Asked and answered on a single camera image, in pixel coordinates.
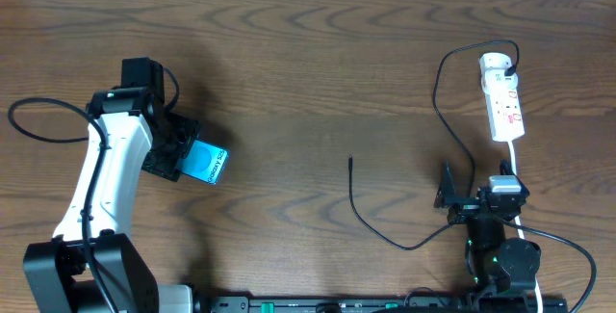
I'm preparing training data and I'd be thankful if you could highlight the blue screen Galaxy smartphone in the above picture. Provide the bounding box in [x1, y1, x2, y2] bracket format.
[179, 141, 228, 185]

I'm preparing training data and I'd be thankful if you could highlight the black USB charging cable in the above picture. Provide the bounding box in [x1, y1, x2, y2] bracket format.
[347, 39, 522, 251]

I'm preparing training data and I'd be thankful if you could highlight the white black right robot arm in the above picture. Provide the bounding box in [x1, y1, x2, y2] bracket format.
[434, 161, 541, 295]

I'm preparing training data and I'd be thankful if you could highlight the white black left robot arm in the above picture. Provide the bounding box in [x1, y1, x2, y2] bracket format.
[23, 57, 202, 312]

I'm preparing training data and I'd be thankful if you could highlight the white USB charger adapter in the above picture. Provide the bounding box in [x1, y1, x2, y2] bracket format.
[479, 52, 519, 94]

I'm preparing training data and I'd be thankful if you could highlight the white power strip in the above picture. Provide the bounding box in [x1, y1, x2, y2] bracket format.
[484, 88, 525, 143]

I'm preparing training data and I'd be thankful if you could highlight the white power strip cord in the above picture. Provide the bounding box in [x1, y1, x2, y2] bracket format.
[506, 140, 545, 313]

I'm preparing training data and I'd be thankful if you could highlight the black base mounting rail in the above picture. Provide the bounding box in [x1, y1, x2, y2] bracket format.
[192, 295, 569, 313]

